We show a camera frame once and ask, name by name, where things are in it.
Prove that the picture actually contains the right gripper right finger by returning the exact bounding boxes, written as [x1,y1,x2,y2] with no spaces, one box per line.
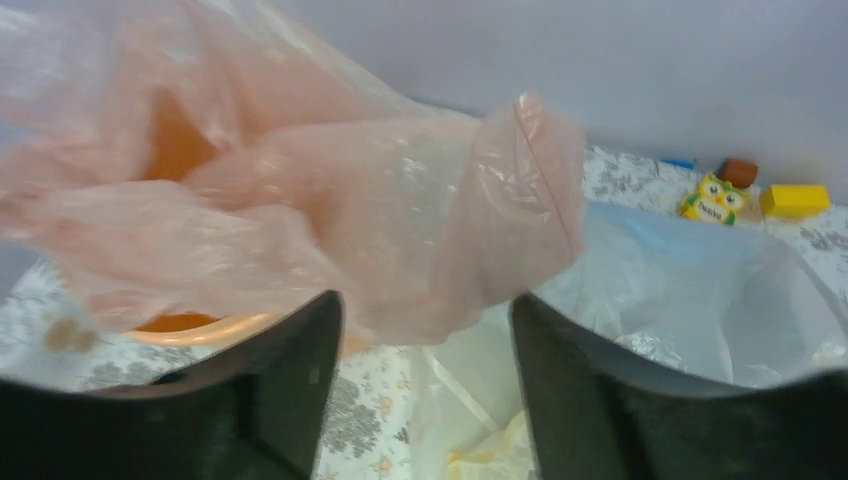
[510,293,847,480]

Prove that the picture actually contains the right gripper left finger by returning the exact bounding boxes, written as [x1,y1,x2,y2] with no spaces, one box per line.
[1,291,343,479]

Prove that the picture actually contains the cream yellow trash bag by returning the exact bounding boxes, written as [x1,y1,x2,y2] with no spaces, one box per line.
[447,410,538,480]

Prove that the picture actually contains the clear white trash bag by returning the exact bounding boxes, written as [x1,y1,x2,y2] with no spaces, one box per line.
[408,203,847,479]

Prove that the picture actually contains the pink plastic trash bag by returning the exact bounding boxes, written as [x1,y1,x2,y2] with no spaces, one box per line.
[1,1,586,344]

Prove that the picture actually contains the orange plastic trash bin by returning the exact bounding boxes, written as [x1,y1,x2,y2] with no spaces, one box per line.
[144,95,361,332]

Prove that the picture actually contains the yellow owl toy block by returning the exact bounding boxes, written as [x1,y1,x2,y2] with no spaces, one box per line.
[677,173,750,226]

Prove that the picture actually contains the blue toy piece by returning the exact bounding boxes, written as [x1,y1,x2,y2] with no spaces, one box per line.
[661,158,696,170]

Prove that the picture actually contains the small brown block at back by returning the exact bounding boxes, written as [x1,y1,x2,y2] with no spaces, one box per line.
[716,158,759,189]

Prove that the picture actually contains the yellow block at back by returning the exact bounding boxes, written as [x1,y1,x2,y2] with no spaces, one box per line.
[759,184,831,218]

